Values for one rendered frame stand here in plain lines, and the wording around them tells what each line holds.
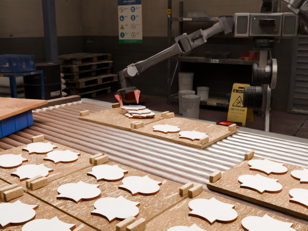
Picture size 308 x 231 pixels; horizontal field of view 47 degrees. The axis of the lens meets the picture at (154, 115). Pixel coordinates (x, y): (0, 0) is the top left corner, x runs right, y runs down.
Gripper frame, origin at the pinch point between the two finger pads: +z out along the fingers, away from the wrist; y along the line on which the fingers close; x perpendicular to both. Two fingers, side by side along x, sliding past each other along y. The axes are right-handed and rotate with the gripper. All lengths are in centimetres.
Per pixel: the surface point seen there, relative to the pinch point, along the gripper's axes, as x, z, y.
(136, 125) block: -26.9, 14.0, 9.1
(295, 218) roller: -94, 50, 68
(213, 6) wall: 455, -180, 62
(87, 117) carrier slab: -10.0, 3.4, -23.4
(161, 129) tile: -28.8, 18.4, 21.4
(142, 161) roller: -63, 29, 18
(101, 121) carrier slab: -15.8, 7.5, -13.2
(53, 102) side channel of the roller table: 22, -13, -59
